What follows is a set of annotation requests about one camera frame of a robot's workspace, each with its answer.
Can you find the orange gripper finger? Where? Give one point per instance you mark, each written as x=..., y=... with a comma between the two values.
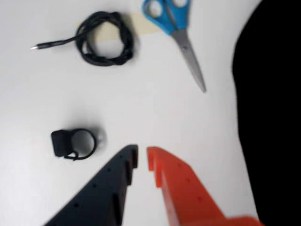
x=185, y=195

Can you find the beige masking tape patch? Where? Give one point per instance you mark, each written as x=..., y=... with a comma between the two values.
x=143, y=24

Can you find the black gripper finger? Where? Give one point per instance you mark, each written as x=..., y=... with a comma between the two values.
x=103, y=188

